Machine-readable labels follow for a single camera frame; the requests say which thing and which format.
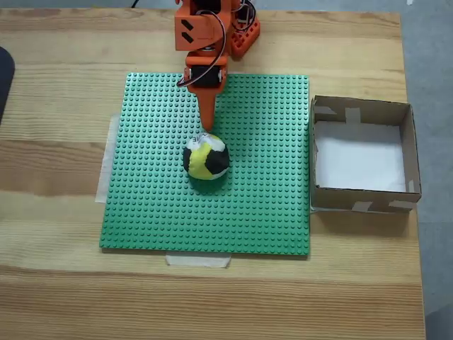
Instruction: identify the yellow black white ball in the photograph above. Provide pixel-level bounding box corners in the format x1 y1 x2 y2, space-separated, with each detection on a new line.
182 132 231 181

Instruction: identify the brown cardboard box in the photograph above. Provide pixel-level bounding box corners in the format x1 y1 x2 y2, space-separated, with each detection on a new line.
309 94 423 215

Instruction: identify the green studded baseplate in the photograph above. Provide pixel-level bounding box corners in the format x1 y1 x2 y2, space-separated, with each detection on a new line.
98 72 311 256

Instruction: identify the masking tape strip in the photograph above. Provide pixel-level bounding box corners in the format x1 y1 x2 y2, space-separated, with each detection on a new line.
165 254 233 268
94 113 121 205

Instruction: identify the white paper sheet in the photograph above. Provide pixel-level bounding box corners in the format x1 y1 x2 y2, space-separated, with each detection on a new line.
314 121 407 193

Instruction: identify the black rounded object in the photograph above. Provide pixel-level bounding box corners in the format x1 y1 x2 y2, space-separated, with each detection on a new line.
0 45 16 125

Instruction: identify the gripper servo cable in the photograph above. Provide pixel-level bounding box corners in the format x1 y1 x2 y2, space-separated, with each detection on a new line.
176 16 227 88

